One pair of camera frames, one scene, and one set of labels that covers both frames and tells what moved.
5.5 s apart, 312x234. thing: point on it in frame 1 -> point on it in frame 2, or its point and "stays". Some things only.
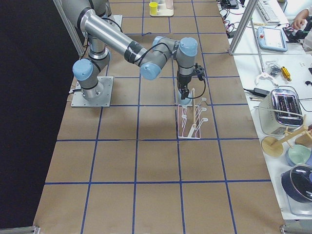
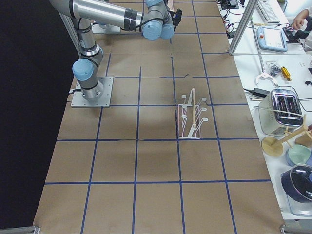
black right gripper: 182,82 -> 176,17
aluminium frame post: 251,7 stays
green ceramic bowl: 299,154 stays
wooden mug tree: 273,147 stays
